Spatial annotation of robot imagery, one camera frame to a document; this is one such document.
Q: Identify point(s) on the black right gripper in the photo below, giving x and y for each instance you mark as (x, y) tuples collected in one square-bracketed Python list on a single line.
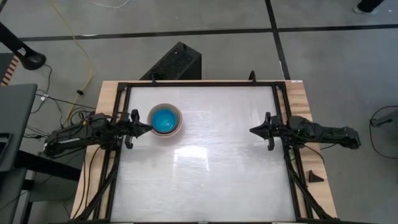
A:
[(275, 130)]

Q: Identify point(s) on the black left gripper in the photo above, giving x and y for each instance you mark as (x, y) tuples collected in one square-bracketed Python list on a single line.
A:
[(129, 127)]

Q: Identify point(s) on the white bowl with blue inside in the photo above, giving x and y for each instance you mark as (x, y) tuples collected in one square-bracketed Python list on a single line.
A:
[(149, 124)]

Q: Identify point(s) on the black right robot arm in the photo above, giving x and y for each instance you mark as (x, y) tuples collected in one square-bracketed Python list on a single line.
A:
[(326, 132)]

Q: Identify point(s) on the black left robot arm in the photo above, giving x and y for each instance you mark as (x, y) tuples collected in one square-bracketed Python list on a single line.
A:
[(71, 137)]

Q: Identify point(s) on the black computer tower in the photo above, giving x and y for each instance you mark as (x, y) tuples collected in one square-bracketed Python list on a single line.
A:
[(174, 62)]

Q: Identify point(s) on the grey floor device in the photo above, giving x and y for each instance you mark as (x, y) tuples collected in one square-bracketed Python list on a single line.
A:
[(387, 119)]

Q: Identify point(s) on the dark grey desk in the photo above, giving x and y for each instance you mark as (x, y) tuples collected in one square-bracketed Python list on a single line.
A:
[(14, 124)]

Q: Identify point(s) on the black curved stand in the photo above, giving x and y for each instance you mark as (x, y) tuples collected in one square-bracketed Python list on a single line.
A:
[(26, 56)]

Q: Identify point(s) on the striped wooden board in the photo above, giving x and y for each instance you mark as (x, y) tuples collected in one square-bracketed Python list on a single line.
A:
[(9, 71)]

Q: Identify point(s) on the person's foot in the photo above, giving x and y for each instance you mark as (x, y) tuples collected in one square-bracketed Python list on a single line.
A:
[(367, 7)]

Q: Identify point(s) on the black triangular bracket piece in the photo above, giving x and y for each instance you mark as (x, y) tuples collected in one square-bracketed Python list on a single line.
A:
[(314, 177)]

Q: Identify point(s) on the black metal table frame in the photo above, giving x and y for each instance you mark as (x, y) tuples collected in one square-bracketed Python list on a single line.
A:
[(202, 84)]

